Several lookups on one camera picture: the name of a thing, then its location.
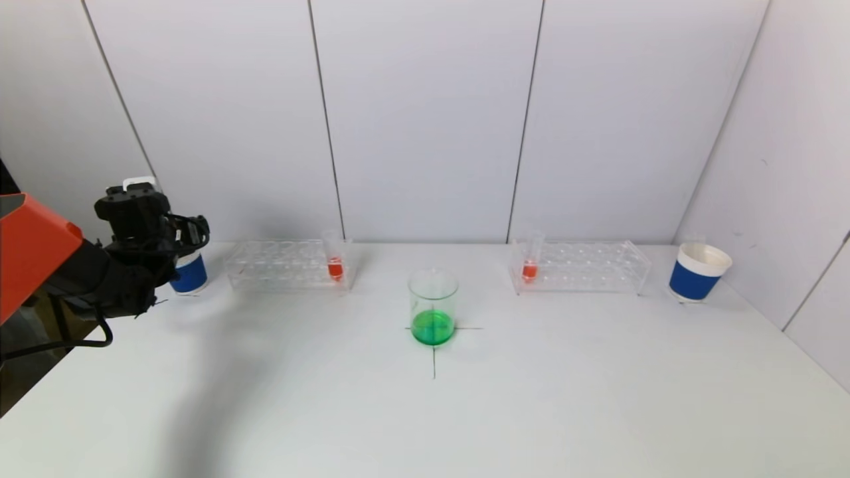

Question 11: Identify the clear glass beaker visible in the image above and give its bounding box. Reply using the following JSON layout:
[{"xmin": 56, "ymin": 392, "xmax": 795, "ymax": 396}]
[{"xmin": 407, "ymin": 268, "xmax": 460, "ymax": 349}]

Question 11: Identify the red pigment test tube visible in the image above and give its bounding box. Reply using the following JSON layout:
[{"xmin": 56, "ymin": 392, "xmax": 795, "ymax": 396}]
[
  {"xmin": 521, "ymin": 231, "xmax": 545, "ymax": 285},
  {"xmin": 325, "ymin": 232, "xmax": 346, "ymax": 283}
]

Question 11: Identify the clear acrylic test tube rack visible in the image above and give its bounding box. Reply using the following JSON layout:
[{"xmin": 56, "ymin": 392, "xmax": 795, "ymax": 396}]
[
  {"xmin": 223, "ymin": 239, "xmax": 360, "ymax": 293},
  {"xmin": 508, "ymin": 239, "xmax": 651, "ymax": 297}
]

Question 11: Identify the blue paper cup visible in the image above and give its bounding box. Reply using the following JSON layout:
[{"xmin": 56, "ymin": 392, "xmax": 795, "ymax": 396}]
[
  {"xmin": 169, "ymin": 249, "xmax": 209, "ymax": 296},
  {"xmin": 668, "ymin": 242, "xmax": 733, "ymax": 305}
]

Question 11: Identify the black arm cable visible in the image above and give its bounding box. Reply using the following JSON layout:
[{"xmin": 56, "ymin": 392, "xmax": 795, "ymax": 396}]
[{"xmin": 0, "ymin": 305, "xmax": 114, "ymax": 363}]

